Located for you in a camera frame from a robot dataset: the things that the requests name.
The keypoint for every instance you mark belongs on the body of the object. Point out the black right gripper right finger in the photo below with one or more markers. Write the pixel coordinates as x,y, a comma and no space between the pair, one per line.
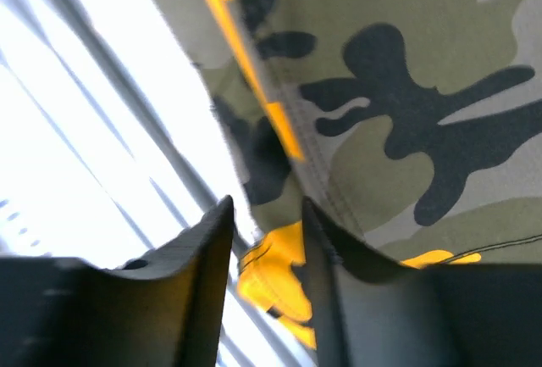
368,310

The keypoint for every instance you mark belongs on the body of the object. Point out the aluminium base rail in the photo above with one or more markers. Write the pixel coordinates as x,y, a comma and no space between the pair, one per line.
110,147

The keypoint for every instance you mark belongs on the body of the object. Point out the camouflage yellow green trousers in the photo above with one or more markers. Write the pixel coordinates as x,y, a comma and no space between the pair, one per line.
414,124

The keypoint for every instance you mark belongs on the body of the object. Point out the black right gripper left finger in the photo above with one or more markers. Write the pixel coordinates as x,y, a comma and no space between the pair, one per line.
162,309

